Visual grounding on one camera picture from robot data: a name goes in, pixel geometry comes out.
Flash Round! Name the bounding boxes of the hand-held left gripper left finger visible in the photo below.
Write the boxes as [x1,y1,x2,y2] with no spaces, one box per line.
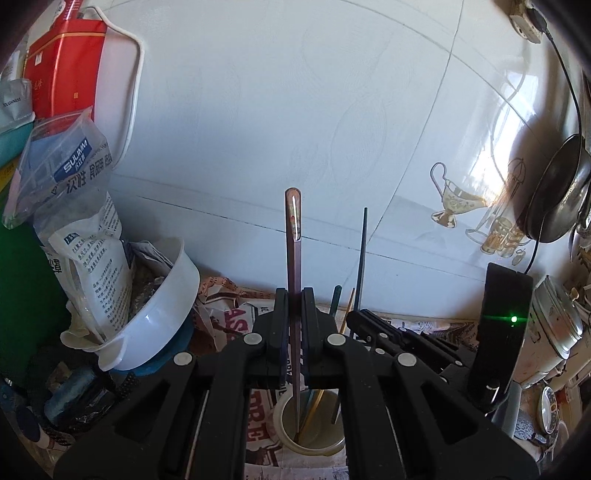
[54,287,296,480]

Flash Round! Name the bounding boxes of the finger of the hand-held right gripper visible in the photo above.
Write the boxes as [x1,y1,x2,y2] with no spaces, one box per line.
[348,309,467,363]
[346,320,444,370]

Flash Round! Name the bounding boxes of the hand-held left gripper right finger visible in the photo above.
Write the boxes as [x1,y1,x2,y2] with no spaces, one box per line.
[301,287,539,480]

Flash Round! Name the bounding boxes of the dark slim chopstick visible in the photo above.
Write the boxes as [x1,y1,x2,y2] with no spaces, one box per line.
[352,207,369,319]

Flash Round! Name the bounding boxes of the maroon chopstick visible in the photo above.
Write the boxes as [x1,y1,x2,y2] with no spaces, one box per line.
[284,187,305,444]

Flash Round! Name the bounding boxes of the white chopstick holder cup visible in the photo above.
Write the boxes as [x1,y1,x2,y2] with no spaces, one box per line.
[272,388,347,457]

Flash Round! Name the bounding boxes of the metal tin pot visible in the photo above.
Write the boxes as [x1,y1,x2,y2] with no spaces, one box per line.
[512,274,586,389]

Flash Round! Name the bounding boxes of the printed newspaper sheet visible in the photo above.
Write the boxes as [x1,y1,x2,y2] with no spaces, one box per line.
[194,276,481,480]

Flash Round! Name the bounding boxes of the patterned ceramic dish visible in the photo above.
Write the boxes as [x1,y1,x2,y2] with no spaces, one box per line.
[539,385,560,435]

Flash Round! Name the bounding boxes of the blue round lid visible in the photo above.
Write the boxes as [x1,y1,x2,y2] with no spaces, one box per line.
[139,318,195,374]

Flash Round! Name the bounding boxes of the metal ladle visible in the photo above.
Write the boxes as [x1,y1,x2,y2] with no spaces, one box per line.
[567,217,591,265]

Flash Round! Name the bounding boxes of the white plastic bowl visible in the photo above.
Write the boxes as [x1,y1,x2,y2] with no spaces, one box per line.
[96,237,201,372]

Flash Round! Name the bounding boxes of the hanging black wok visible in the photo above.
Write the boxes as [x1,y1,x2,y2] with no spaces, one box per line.
[525,133,591,244]

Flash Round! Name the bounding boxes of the white printed bag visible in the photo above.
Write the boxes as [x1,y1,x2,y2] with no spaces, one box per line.
[33,193,136,349]

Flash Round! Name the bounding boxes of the white and dark bottle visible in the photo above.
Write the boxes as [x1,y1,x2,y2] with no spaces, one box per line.
[13,405,71,452]

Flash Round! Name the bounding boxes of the green box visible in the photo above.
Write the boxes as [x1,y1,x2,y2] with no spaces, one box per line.
[0,191,70,356]

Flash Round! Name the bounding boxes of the clear zip bag blue label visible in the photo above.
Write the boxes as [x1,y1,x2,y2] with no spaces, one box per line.
[2,106,115,230]

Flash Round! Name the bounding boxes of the white bent tube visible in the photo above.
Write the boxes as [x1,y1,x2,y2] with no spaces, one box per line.
[83,6,145,168]

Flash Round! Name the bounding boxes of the teal packet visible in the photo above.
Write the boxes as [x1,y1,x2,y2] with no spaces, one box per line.
[0,122,35,163]

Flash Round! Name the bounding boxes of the red box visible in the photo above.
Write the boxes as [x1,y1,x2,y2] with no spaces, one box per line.
[24,6,108,123]

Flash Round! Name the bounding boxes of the grey white packet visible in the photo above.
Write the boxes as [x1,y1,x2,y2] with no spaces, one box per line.
[0,78,35,134]

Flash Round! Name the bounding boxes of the black power cable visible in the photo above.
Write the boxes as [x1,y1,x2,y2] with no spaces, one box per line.
[524,7,583,278]

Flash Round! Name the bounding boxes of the wall power socket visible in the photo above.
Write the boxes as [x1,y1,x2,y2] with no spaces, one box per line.
[509,8,555,45]

